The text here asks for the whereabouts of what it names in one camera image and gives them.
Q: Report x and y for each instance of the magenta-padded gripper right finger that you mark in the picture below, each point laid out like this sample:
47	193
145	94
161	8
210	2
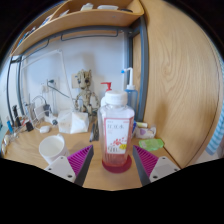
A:
163	166

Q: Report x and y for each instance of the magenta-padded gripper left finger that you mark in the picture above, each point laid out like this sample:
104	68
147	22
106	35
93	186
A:
61	166

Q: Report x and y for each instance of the clear white-capped drink bottle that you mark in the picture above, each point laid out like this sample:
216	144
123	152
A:
116	133

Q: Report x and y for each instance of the green packet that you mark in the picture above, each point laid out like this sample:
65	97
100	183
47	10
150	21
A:
151	144

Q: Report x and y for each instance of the white pouch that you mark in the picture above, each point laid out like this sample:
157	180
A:
145	132

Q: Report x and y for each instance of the small white earbud case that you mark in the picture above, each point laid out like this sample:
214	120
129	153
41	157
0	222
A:
45	129

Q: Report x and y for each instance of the blue striped cloth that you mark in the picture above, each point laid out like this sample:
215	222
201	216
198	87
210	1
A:
216	135

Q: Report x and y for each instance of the blue white-nozzle spray bottle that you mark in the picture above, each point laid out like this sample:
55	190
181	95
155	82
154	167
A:
132	100

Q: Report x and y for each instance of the brown tree figurine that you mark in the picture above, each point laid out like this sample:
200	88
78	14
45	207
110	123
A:
86	96

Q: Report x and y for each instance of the wooden shelf unit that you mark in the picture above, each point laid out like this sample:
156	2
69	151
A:
83	20

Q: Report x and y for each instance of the white wall outlet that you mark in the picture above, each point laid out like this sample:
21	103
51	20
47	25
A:
51	85

